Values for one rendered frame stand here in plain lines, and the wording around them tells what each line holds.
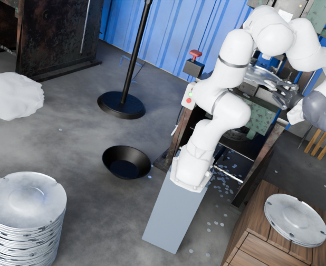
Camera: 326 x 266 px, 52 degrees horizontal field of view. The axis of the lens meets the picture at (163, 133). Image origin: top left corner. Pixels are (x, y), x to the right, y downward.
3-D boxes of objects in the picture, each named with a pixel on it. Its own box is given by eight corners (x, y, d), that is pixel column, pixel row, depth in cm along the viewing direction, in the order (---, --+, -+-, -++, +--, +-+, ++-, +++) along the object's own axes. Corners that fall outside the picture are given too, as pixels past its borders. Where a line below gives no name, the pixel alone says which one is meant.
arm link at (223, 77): (237, 71, 111) (195, 48, 120) (219, 127, 128) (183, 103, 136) (255, 62, 118) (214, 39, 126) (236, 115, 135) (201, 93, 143)
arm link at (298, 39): (301, -12, 106) (320, 9, 94) (313, 34, 117) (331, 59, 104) (243, 16, 112) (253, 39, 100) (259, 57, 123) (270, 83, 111)
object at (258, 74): (227, 57, 183) (228, 56, 183) (278, 74, 181) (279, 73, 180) (223, 72, 158) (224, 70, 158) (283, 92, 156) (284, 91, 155)
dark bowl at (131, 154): (132, 195, 187) (134, 186, 184) (89, 168, 195) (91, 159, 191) (156, 170, 212) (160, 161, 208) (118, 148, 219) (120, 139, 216)
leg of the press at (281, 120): (244, 219, 198) (326, 85, 151) (227, 209, 201) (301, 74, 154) (272, 153, 273) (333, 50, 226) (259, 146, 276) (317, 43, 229)
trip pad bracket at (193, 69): (190, 96, 191) (202, 65, 180) (175, 89, 193) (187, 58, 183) (194, 94, 196) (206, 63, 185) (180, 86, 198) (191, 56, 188)
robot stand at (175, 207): (175, 254, 162) (207, 188, 139) (141, 239, 164) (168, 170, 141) (183, 229, 178) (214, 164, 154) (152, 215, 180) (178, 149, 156)
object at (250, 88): (252, 105, 172) (264, 82, 165) (227, 93, 176) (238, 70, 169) (262, 92, 192) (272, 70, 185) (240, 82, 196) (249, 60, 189)
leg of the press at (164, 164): (167, 174, 212) (220, 38, 165) (152, 165, 215) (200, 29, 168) (214, 123, 287) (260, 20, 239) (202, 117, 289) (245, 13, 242)
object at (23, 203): (82, 203, 132) (82, 202, 132) (16, 245, 110) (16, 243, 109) (35, 163, 143) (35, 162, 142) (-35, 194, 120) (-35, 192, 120)
